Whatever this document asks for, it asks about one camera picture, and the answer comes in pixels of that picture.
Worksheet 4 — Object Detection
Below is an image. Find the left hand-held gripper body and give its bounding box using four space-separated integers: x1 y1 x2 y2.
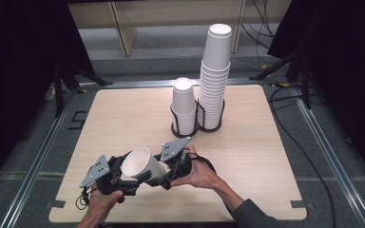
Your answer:
79 154 139 196

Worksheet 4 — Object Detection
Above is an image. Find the grey tape strip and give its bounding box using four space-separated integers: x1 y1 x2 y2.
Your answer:
289 199 316 210
45 199 67 210

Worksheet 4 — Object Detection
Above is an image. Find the black double cup holder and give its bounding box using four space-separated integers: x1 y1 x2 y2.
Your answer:
169 98 226 140

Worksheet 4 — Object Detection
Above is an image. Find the hand-held gripper cable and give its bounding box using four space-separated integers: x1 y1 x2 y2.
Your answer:
185 151 219 175
74 185 91 211

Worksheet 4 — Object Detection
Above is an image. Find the light wooden shelf unit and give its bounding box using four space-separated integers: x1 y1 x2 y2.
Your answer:
67 0 247 58

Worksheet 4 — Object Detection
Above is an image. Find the long black floor cable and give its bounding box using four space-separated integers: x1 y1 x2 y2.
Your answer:
267 85 337 228

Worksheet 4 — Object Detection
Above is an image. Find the short stack of cups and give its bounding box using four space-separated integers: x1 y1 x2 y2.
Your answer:
170 77 198 137

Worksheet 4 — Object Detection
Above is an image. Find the person's right hand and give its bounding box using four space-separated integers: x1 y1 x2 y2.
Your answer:
170 144 223 191

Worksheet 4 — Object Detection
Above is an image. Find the black tripod stand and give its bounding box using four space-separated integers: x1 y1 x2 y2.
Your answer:
249 47 314 110
51 61 114 118

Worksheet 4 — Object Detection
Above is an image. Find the white object on floor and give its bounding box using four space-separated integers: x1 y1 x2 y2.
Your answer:
44 86 57 102

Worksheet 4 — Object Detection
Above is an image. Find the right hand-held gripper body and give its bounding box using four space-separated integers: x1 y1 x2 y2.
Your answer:
157 136 193 191

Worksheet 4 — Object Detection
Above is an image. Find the left hand-held gripper cable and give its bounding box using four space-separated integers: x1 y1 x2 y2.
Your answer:
74 185 91 211

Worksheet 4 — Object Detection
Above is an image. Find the bundle of black cables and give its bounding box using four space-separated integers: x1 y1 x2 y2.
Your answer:
240 0 278 65

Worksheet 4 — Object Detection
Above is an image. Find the right hand-held gripper cable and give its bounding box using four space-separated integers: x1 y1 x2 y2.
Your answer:
185 151 219 175

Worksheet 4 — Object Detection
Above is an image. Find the metal floor rail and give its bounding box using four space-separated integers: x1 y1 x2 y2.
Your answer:
0 90 78 228
78 77 274 89
292 87 365 228

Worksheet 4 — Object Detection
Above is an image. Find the black curtain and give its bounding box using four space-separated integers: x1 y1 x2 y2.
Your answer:
0 0 97 198
267 0 365 192

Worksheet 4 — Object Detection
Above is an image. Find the tall stack of cups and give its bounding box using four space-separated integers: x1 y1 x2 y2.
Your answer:
198 61 232 129

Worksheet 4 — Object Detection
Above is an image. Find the person's left hand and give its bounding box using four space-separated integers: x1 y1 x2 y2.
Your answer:
86 189 125 222

